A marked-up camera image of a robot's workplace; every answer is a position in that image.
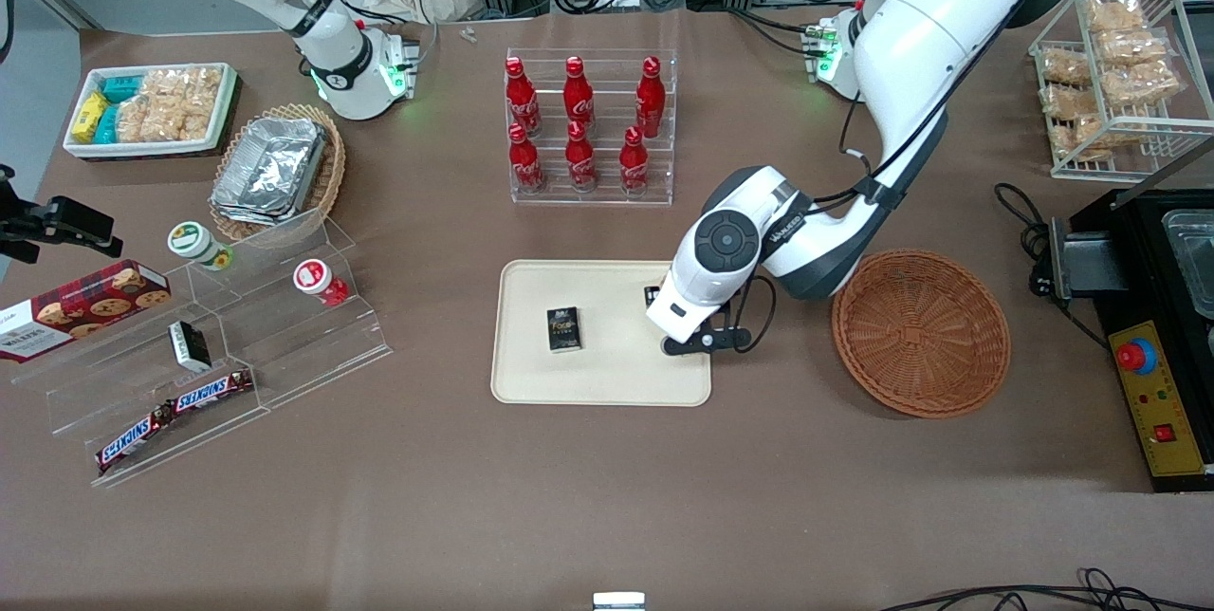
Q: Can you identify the grey block with metal plate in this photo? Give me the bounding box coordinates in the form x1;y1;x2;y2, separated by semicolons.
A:
1047;217;1131;302

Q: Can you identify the clear acrylic stepped shelf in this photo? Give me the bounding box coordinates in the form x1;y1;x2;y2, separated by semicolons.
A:
13;207;394;490

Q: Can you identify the stack of foil trays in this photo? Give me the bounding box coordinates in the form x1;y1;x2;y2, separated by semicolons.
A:
210;117;329;219

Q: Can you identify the red cola bottle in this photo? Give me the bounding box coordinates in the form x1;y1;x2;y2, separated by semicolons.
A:
635;56;667;139
563;56;596;128
618;125;651;195
507;122;547;195
565;120;598;193
505;56;543;137

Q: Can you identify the round brown wicker basket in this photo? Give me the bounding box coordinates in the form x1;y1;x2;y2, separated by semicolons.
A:
832;250;1012;419

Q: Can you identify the cup with red lid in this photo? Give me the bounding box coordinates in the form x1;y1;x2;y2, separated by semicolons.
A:
291;257;351;307

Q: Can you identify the small black box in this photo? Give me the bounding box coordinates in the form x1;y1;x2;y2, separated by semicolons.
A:
168;319;213;374
545;305;582;354

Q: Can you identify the clear plastic container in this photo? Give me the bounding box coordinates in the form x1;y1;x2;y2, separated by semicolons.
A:
1161;209;1214;319

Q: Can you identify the cream plastic tray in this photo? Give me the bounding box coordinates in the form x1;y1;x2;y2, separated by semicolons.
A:
490;259;713;408

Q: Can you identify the black floor cable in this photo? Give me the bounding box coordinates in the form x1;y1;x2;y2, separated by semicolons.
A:
880;567;1214;611

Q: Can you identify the black machine power cable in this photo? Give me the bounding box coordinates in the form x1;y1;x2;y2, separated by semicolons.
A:
993;181;1113;352

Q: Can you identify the brown cracker pack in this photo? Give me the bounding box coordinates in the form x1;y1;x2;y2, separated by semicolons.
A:
1047;115;1137;162
1094;28;1169;67
1100;60;1183;108
1040;46;1094;88
1085;0;1150;34
1040;83;1102;120

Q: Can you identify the clear rice cracker pack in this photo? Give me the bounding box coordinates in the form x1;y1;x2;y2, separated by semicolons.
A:
184;66;225;141
142;69;193;143
114;94;155;144

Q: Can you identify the red tartan cookie box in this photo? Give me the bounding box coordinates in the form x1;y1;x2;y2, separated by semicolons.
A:
0;259;173;364

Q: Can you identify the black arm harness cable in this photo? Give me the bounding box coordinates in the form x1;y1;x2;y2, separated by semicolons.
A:
806;9;1021;213

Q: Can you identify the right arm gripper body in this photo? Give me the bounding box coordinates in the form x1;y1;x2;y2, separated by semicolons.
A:
0;164;46;266

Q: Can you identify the Snickers chocolate bar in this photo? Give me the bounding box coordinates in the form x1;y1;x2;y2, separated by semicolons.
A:
170;368;256;415
94;401;178;476

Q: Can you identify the black machine with yellow panel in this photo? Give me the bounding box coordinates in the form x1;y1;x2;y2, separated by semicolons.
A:
1070;188;1214;494

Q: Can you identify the white plastic snack crate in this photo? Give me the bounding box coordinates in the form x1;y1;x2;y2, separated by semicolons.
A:
63;63;239;160

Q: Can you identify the clear acrylic bottle rack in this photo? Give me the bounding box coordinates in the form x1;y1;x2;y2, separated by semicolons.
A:
505;47;678;207

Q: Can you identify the white wire rack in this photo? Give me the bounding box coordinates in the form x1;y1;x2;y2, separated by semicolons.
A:
1028;0;1214;183

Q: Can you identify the cup with green lid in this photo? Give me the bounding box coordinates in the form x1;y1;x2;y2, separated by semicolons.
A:
167;221;235;272

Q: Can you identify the oval light wicker basket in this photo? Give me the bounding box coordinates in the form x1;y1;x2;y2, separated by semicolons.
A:
210;102;348;243

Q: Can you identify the red emergency stop button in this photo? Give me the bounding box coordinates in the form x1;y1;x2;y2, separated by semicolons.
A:
1115;338;1159;376

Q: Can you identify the yellow snack packet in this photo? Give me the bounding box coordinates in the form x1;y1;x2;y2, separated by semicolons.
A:
70;90;111;144

